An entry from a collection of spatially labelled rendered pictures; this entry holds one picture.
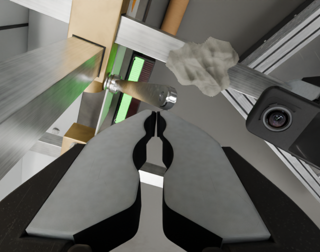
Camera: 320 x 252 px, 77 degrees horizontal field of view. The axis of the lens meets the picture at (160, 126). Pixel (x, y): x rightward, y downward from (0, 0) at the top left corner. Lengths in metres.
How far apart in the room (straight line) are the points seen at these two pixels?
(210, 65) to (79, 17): 0.15
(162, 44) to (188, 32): 0.87
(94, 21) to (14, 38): 0.31
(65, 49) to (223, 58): 0.17
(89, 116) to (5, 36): 0.22
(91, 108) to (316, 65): 0.97
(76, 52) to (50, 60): 0.04
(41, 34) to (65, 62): 0.39
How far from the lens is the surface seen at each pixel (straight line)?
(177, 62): 0.25
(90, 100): 0.48
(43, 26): 0.56
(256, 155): 1.58
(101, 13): 0.25
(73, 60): 0.19
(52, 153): 0.43
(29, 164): 0.79
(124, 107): 0.46
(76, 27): 0.26
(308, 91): 0.30
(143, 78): 0.43
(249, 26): 1.20
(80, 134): 0.39
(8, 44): 0.53
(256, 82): 0.29
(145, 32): 0.26
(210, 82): 0.25
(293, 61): 1.09
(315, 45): 1.12
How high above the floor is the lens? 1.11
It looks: 59 degrees down
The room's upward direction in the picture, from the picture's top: 179 degrees counter-clockwise
